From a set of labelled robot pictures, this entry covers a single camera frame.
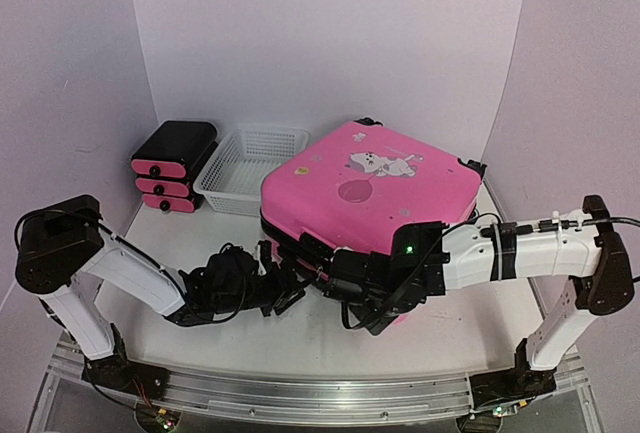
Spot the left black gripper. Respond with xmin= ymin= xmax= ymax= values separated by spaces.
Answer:
xmin=214 ymin=259 xmax=318 ymax=318

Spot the pink hard-shell suitcase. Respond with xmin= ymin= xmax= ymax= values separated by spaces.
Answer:
xmin=260 ymin=118 xmax=485 ymax=292

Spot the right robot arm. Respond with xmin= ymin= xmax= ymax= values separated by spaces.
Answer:
xmin=320 ymin=195 xmax=638 ymax=415

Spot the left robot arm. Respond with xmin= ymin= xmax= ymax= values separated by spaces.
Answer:
xmin=14 ymin=195 xmax=308 ymax=401

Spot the white plastic mesh basket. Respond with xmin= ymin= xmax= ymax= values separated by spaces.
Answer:
xmin=194 ymin=125 xmax=310 ymax=216

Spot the black pink drawer organizer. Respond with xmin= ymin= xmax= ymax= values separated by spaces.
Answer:
xmin=130 ymin=120 xmax=218 ymax=213

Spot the small green circuit board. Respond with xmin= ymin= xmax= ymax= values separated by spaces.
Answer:
xmin=152 ymin=408 xmax=179 ymax=432

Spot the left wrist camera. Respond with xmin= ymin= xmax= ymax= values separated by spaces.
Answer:
xmin=254 ymin=239 xmax=275 ymax=278

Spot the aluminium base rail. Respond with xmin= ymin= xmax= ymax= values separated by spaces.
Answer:
xmin=28 ymin=337 xmax=603 ymax=432

